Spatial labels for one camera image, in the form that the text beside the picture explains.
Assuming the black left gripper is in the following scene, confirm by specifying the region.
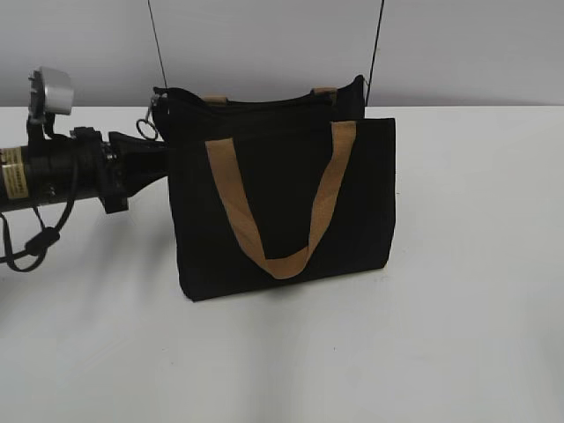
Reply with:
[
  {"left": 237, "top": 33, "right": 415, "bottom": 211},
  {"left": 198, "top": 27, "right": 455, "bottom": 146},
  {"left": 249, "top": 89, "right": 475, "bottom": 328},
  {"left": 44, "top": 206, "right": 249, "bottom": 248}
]
[{"left": 74, "top": 127, "right": 168, "bottom": 214}]

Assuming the black canvas tote bag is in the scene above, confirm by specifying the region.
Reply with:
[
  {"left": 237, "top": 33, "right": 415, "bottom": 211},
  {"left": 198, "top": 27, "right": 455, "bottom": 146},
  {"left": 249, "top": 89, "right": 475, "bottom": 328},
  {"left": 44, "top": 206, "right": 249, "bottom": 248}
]
[{"left": 152, "top": 76, "right": 396, "bottom": 301}]

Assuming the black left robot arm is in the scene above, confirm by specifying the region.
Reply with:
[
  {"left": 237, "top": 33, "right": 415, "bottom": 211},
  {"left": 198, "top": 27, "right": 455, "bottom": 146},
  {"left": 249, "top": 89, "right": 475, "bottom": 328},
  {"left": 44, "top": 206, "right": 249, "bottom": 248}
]
[{"left": 1, "top": 126, "right": 168, "bottom": 214}]

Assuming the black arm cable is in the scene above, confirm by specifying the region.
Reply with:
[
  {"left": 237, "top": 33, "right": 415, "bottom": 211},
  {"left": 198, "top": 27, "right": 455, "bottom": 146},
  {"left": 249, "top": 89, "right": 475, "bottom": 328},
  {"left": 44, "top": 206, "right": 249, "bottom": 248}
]
[{"left": 0, "top": 193, "right": 77, "bottom": 272}]

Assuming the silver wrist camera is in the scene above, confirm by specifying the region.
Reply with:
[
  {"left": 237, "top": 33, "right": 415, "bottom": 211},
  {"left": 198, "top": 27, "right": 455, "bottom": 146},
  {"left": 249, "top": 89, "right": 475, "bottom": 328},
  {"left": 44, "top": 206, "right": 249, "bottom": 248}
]
[{"left": 28, "top": 66, "right": 74, "bottom": 124}]

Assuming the left thin black cord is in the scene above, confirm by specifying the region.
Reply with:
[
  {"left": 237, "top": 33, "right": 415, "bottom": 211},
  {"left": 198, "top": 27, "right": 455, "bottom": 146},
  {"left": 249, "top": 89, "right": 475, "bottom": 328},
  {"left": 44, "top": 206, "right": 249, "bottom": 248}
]
[{"left": 147, "top": 0, "right": 170, "bottom": 93}]

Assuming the thin black cord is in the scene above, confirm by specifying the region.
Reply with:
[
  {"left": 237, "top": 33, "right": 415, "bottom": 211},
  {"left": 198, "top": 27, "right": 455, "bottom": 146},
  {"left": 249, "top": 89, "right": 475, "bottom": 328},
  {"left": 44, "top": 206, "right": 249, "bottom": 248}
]
[
  {"left": 147, "top": 0, "right": 170, "bottom": 93},
  {"left": 366, "top": 0, "right": 385, "bottom": 107}
]

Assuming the tan front bag handle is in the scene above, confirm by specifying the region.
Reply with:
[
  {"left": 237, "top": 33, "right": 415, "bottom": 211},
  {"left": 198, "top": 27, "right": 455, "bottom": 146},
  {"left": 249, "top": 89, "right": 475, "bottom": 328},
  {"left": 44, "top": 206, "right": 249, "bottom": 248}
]
[{"left": 205, "top": 121, "right": 357, "bottom": 280}]

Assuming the right thin black cord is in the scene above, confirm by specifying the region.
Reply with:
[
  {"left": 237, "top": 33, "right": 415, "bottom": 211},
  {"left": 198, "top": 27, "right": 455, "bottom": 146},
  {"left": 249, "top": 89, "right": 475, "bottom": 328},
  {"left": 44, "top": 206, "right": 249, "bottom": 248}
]
[{"left": 366, "top": 0, "right": 385, "bottom": 107}]

